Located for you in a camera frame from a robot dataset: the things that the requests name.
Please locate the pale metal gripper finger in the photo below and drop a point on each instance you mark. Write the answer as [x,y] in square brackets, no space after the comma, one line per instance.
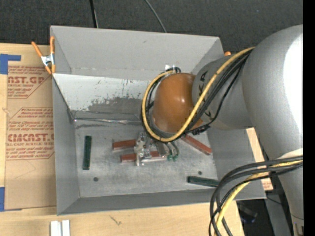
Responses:
[150,160]
[142,139]

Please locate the red-brown flat block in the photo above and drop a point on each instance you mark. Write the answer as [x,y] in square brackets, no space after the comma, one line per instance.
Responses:
[199,145]
[128,157]
[124,144]

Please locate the grey metal bin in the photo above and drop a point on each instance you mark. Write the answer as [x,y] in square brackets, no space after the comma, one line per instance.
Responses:
[137,181]

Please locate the dark green flat block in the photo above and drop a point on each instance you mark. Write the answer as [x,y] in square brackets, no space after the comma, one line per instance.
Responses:
[201,181]
[87,152]

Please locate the brown cardboard board red print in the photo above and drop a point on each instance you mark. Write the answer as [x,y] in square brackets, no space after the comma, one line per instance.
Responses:
[27,122]

